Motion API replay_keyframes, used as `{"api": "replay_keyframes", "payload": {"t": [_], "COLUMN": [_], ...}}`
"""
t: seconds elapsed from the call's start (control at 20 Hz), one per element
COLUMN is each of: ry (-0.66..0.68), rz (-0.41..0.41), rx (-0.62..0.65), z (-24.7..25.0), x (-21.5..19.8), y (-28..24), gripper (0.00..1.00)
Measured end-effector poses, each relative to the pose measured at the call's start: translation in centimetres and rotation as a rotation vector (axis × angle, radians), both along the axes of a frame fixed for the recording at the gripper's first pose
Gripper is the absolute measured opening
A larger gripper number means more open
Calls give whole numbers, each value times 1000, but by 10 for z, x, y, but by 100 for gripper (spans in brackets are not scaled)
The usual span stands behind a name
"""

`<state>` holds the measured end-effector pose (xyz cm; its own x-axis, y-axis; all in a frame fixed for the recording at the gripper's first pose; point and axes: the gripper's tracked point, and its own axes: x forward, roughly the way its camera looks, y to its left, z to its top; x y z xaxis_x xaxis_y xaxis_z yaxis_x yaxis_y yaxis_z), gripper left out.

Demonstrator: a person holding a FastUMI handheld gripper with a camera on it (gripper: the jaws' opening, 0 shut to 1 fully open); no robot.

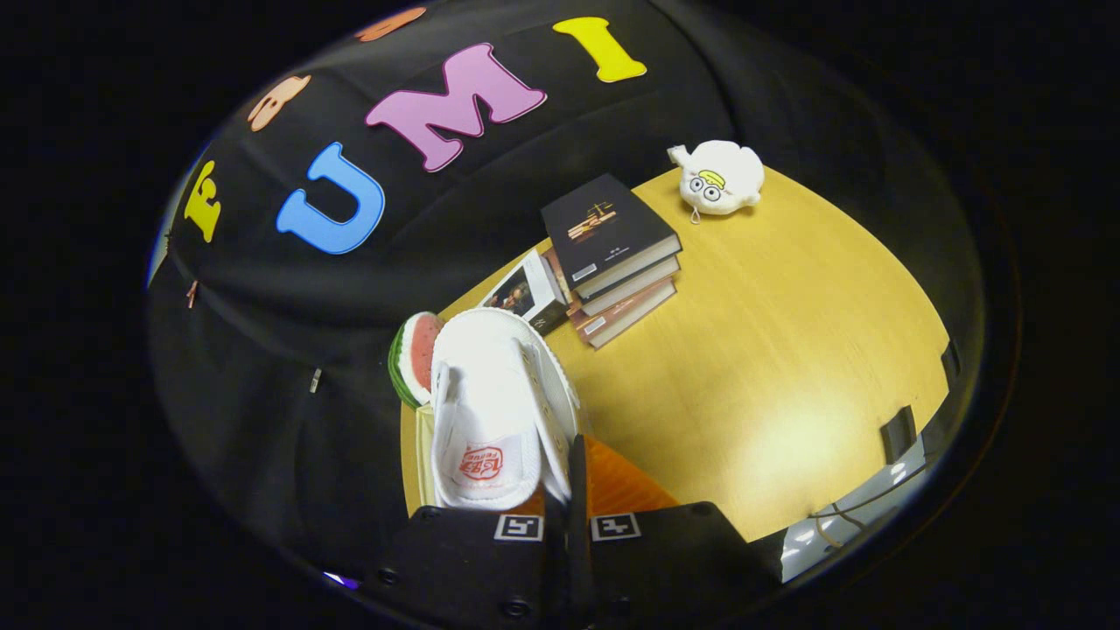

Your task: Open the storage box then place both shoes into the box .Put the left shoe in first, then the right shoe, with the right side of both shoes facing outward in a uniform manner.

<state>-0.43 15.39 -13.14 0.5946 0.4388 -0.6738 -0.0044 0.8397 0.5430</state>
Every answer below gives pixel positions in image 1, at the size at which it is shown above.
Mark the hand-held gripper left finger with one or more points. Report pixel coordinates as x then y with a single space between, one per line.
464 564

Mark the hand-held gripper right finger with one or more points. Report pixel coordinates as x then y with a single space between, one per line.
674 560

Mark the white sneaker shoe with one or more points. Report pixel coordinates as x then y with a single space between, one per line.
490 394

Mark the watermelon slice toy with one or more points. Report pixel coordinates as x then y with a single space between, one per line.
416 354

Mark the silver clip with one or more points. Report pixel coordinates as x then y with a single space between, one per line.
315 380

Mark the brown cover book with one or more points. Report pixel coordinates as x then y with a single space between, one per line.
626 317

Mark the black backdrop cloth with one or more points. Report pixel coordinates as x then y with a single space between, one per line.
262 394

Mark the white portrait cover book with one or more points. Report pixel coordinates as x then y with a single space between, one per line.
525 293

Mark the dark grey book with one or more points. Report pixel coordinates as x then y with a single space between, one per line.
634 284

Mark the black hardcover book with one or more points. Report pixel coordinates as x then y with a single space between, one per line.
604 227

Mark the pink clip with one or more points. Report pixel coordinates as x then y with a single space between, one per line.
192 294

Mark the white plush toy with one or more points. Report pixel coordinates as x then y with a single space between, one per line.
722 179

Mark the black table bracket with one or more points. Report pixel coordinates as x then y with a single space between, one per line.
899 433
951 359

